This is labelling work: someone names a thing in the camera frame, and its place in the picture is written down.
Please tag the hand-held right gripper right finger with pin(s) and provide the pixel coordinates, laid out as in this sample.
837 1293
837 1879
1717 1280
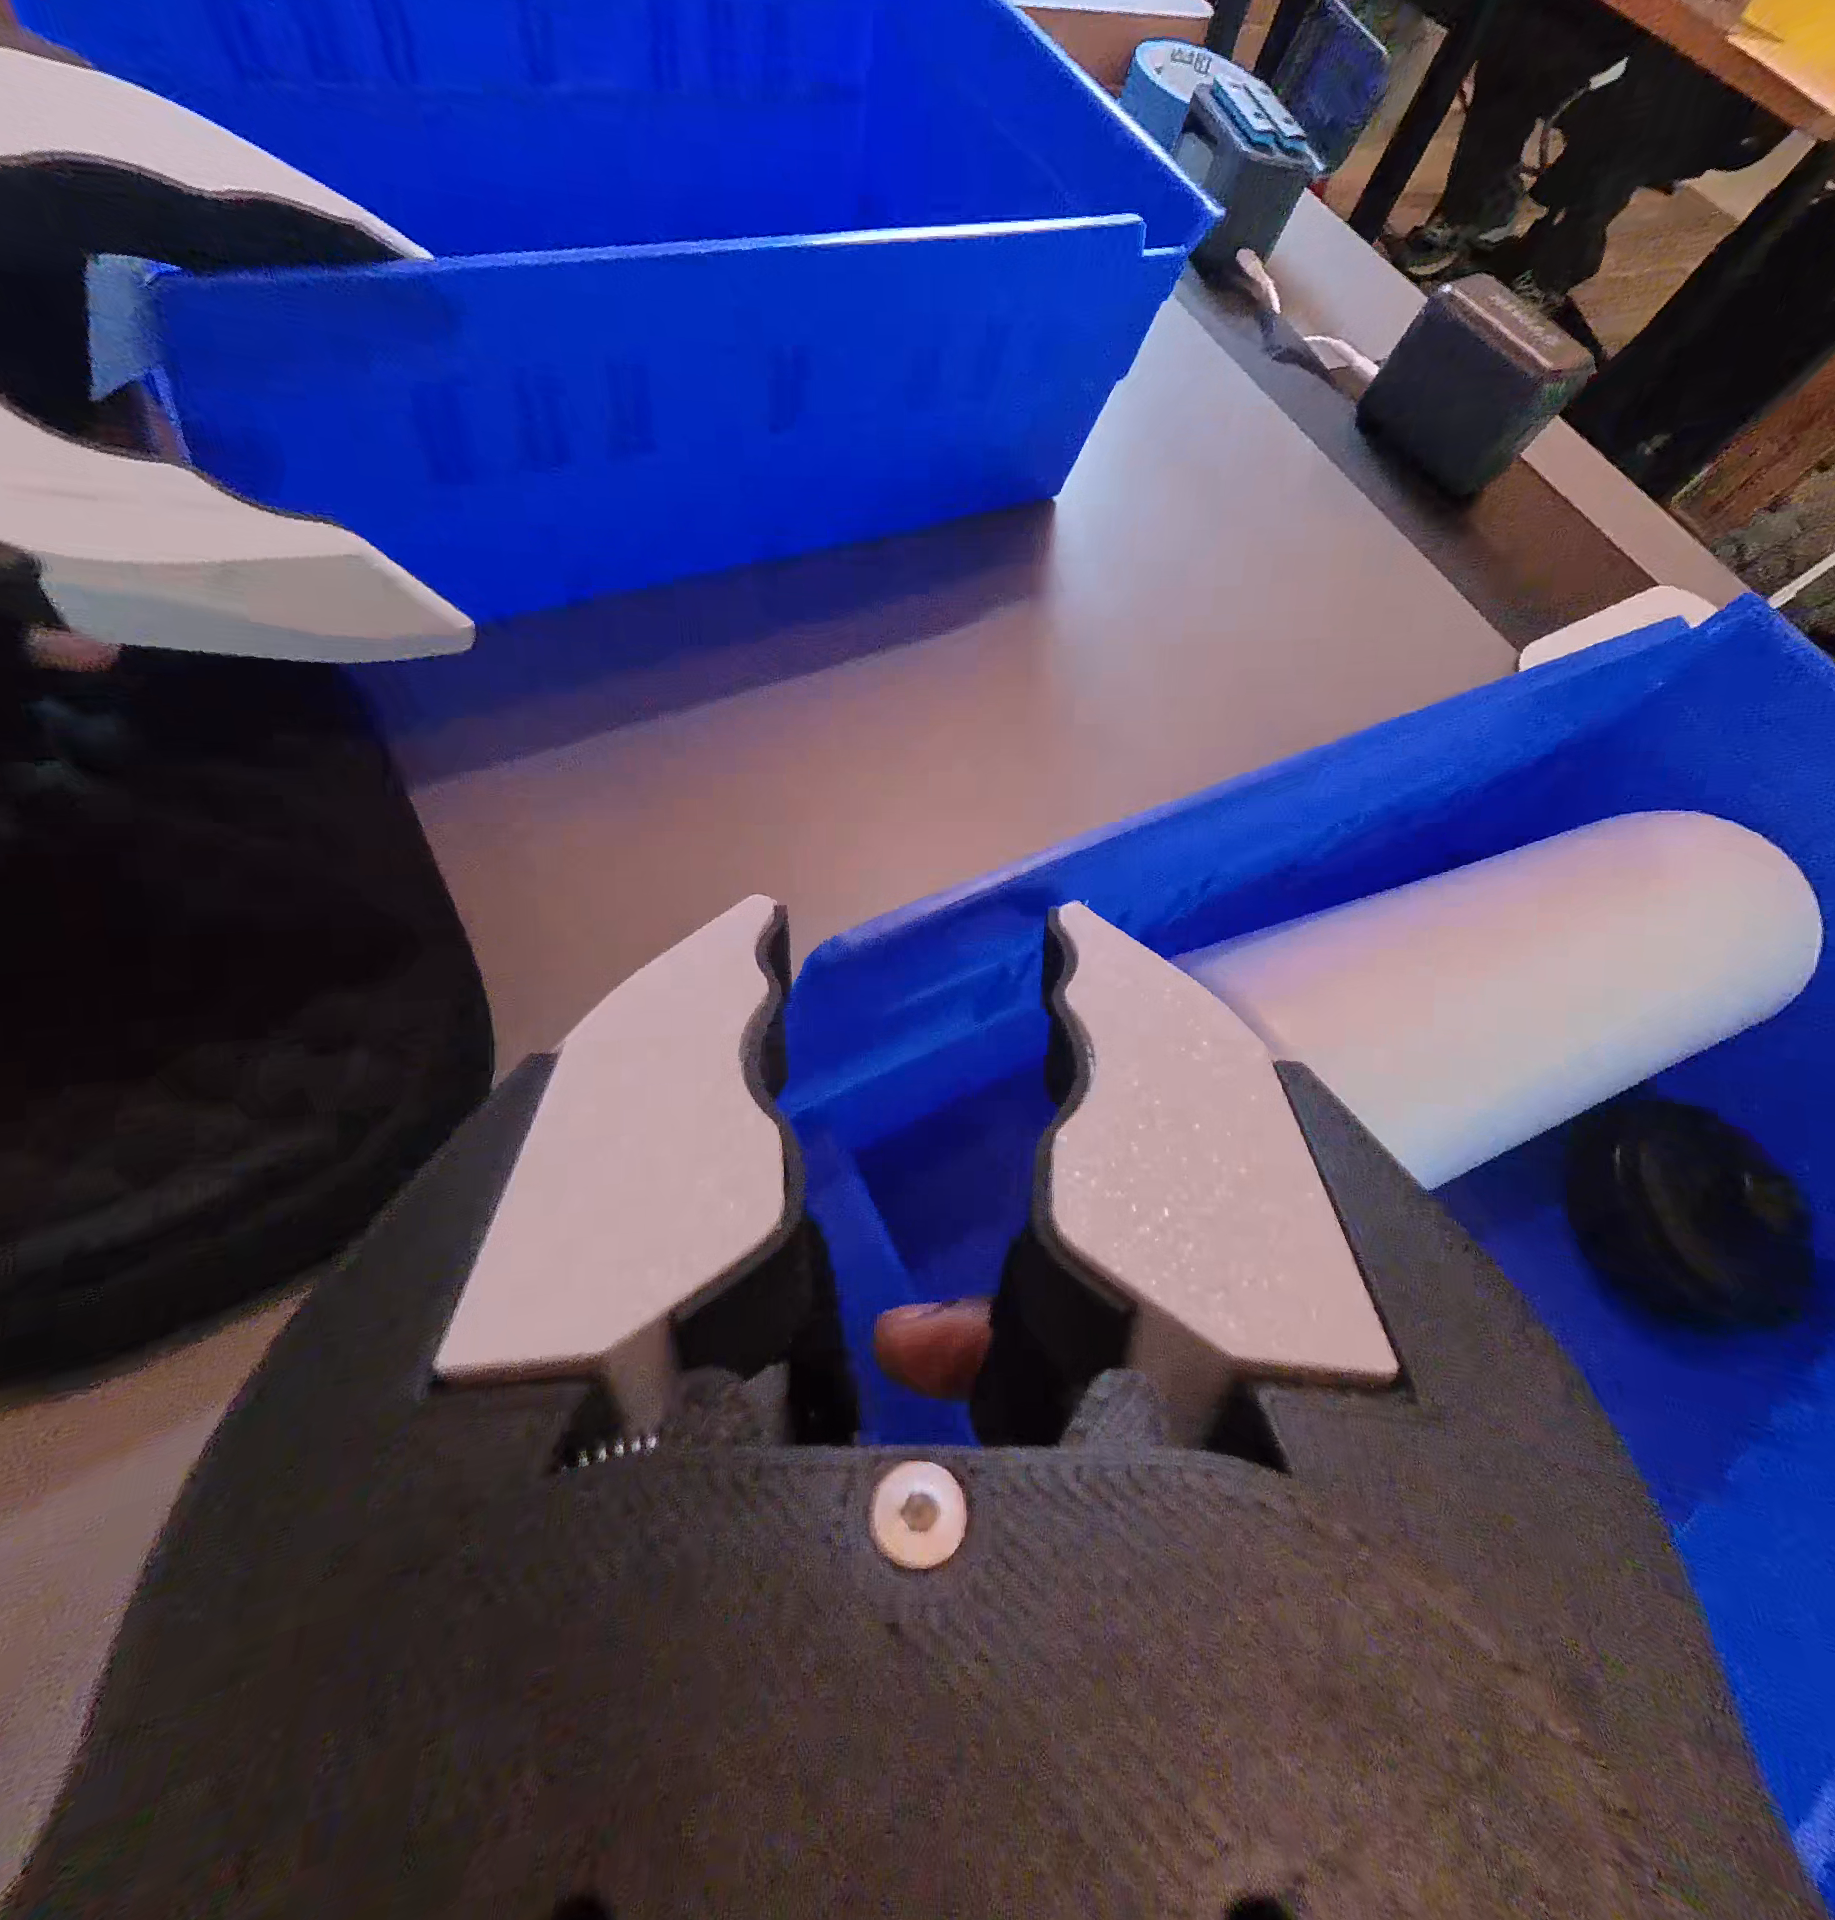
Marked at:
1203 1199

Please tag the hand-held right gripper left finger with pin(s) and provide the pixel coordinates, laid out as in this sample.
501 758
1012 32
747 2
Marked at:
630 1167

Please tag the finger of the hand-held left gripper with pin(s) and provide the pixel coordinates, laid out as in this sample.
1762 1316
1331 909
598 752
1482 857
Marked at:
183 576
136 127

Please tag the white plastic bottle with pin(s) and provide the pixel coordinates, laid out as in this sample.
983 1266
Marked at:
1535 975

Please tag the blue plastic bin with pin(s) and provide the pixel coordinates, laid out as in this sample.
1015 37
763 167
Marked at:
1682 1468
630 404

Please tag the black bottle lid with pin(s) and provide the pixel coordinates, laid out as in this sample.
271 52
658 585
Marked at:
1692 1214

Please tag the person's left hand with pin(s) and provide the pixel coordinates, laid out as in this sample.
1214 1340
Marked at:
68 648

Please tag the person's right hand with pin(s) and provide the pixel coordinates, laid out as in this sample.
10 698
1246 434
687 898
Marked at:
933 1340

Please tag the black dimpled cushion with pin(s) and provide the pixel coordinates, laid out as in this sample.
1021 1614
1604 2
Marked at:
183 1050

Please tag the dark grey box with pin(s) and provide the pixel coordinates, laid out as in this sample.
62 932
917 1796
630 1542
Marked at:
1466 383

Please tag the blue tape roll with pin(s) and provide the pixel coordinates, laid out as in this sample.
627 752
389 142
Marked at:
1159 82

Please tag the grey battery charger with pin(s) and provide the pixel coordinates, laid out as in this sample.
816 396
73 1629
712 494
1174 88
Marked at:
1250 167

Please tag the wooden desk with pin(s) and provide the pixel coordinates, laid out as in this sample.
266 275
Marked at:
1729 46

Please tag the yellow box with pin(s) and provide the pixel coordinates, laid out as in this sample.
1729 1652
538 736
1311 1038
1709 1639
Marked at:
1819 15

